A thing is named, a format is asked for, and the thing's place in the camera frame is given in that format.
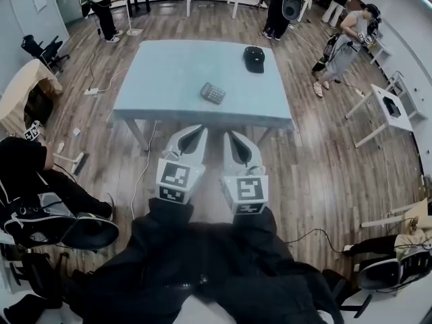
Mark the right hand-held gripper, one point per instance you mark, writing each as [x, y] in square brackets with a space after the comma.
[248, 189]

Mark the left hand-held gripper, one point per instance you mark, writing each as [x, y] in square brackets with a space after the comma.
[175, 175]

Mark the black calculator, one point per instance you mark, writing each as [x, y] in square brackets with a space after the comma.
[213, 93]

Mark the person's left forearm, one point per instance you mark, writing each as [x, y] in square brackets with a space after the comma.
[165, 214]

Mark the person's right forearm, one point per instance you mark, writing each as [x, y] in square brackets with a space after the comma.
[253, 224]

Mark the light blue tablecloth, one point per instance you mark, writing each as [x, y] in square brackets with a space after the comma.
[175, 79]

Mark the black cap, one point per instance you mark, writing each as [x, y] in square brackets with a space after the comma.
[254, 59]

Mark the white power strip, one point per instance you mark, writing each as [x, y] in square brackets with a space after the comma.
[92, 91]

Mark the person's black jacket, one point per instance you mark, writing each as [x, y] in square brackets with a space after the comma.
[202, 265]

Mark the white floor stand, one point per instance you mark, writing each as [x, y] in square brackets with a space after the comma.
[134, 31]

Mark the grey shell chair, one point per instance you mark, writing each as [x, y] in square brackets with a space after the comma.
[378, 275]
[84, 231]

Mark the black box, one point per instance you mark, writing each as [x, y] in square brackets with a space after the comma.
[392, 106]

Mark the white side table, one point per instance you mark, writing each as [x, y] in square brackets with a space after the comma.
[403, 123]

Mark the black office chair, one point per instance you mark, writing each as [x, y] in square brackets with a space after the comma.
[44, 282]
[47, 51]

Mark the light wooden arched cabinet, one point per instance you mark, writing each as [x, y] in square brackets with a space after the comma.
[20, 86]

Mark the light wooden table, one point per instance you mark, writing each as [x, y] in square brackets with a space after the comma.
[415, 208]

